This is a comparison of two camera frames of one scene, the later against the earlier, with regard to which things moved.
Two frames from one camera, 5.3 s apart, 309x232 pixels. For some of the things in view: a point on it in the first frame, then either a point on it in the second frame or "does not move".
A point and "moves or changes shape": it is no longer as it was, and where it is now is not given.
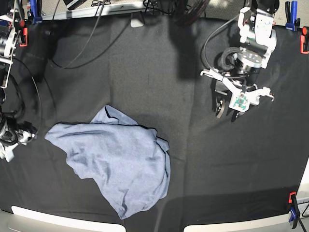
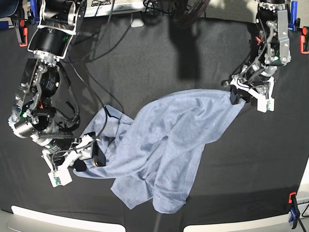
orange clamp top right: (304, 32) does not move
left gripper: (7, 152) → (63, 159)
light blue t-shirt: (128, 164) moves or changes shape
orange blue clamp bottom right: (294, 214) does not move
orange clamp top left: (24, 35) does not move
